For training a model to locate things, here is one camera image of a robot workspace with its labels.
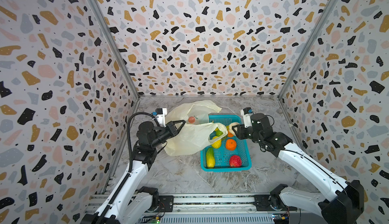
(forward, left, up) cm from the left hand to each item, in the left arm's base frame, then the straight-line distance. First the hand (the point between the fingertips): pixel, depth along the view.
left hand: (185, 120), depth 70 cm
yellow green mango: (-7, -12, -26) cm, 30 cm away
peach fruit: (+14, -2, -18) cm, 23 cm away
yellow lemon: (+1, -17, -25) cm, 30 cm away
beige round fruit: (+3, -24, -7) cm, 25 cm away
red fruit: (-11, -26, -23) cm, 36 cm away
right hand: (+2, -24, -7) cm, 25 cm away
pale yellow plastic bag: (-5, -5, -2) cm, 8 cm away
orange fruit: (0, -25, -25) cm, 36 cm away
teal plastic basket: (-4, -24, -29) cm, 38 cm away
